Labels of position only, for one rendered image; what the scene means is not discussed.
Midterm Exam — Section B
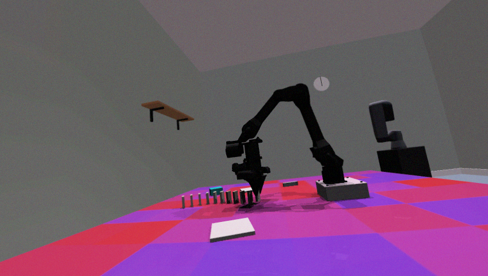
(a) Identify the teal block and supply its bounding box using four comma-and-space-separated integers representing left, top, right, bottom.
209, 186, 223, 196

